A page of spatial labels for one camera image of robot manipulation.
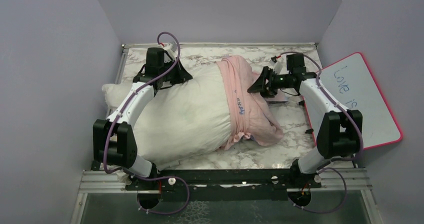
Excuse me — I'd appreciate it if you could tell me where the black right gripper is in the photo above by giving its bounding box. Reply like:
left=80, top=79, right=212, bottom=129
left=247, top=66, right=292, bottom=98

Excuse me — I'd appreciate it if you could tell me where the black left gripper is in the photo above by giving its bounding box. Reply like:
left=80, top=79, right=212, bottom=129
left=158, top=56, right=192, bottom=85

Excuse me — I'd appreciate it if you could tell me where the Elsa print pink-lined pillowcase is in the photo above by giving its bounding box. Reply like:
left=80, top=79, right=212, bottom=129
left=216, top=55, right=284, bottom=150

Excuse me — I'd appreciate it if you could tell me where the white pillow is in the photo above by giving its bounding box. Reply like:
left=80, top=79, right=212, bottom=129
left=101, top=63, right=233, bottom=170

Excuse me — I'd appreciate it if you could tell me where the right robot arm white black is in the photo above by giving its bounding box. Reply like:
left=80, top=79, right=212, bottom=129
left=247, top=51, right=364, bottom=188

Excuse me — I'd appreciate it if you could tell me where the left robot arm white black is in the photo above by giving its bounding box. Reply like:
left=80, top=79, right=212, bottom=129
left=93, top=44, right=193, bottom=190

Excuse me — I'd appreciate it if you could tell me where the pink framed whiteboard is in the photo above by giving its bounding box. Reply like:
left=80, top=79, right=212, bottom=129
left=299, top=52, right=403, bottom=149

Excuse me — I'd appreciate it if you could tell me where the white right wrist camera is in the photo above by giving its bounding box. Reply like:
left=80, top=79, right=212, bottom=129
left=269, top=56, right=283, bottom=75

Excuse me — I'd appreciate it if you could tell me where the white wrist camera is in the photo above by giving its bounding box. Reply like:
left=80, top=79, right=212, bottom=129
left=162, top=42, right=178, bottom=63
left=269, top=56, right=283, bottom=75

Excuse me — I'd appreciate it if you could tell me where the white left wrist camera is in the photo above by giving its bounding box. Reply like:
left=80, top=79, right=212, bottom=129
left=162, top=42, right=178, bottom=63

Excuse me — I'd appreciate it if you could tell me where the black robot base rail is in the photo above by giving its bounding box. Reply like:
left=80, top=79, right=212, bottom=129
left=125, top=168, right=322, bottom=207

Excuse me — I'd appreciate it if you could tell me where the aluminium table frame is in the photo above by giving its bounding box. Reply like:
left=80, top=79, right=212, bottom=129
left=69, top=42, right=373, bottom=224

